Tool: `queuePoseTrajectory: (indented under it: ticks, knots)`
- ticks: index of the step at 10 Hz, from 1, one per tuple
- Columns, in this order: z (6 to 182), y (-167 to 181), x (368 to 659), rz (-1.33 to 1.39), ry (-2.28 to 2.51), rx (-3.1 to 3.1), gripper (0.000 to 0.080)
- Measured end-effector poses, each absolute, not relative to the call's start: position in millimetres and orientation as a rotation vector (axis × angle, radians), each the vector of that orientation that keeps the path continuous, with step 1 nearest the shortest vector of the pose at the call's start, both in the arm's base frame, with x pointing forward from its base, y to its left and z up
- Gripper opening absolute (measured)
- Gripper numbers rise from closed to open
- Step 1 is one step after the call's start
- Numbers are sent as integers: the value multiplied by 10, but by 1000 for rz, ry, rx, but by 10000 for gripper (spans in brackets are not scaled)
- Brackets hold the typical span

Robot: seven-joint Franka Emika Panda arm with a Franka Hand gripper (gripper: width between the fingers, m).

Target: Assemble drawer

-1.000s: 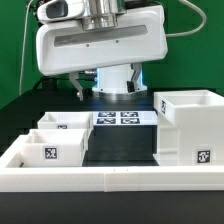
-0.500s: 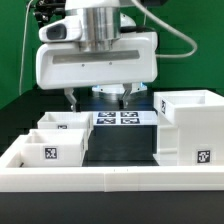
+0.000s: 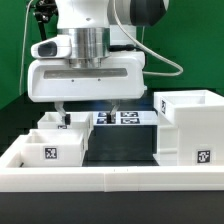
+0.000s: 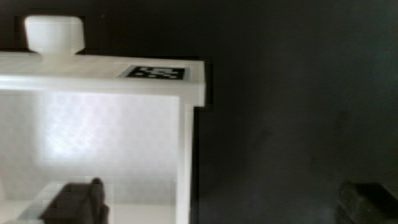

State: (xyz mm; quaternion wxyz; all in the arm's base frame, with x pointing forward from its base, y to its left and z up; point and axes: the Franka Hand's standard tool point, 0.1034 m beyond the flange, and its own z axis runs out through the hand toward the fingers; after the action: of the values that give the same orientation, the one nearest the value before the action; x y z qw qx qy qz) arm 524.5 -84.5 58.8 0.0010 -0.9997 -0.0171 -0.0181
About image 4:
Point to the white drawer box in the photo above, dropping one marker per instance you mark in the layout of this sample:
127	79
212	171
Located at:
96	123

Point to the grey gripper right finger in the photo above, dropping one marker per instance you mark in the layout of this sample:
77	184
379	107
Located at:
366	204

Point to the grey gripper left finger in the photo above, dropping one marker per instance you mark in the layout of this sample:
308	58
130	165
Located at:
77	206

